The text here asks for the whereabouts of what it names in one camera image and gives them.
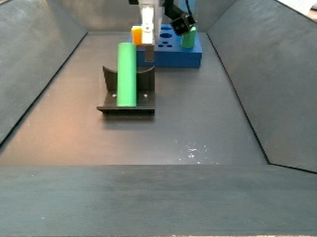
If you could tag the black curved cradle fixture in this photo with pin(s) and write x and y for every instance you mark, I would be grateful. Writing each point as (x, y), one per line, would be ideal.
(145, 93)

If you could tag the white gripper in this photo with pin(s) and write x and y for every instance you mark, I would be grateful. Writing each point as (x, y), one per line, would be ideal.
(147, 24)

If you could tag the green hexagonal peg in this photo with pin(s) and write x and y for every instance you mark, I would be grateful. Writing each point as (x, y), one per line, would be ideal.
(188, 39)

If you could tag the green cylinder peg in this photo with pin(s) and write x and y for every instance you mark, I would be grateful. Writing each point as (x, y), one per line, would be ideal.
(126, 74)

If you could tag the yellow notched block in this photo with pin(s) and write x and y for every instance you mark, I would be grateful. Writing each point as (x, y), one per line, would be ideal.
(137, 35)

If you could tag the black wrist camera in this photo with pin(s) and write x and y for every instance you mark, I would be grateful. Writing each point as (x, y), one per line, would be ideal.
(182, 20)

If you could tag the blue shape-sorter base block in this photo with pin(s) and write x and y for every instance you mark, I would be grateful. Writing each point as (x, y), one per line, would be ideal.
(172, 55)

